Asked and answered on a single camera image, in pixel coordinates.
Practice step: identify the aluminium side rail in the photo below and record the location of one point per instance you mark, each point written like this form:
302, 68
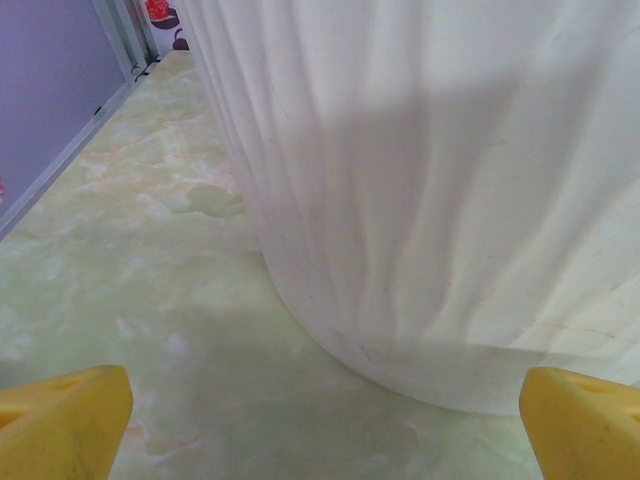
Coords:
60, 160

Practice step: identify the white plastic bin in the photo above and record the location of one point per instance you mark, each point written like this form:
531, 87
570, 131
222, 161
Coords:
425, 200

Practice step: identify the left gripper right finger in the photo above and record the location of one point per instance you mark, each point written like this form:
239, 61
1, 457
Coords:
585, 430

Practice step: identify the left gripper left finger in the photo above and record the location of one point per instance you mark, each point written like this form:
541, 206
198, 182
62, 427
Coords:
60, 430

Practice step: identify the aluminium corner post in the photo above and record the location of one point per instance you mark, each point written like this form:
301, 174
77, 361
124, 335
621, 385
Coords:
125, 30

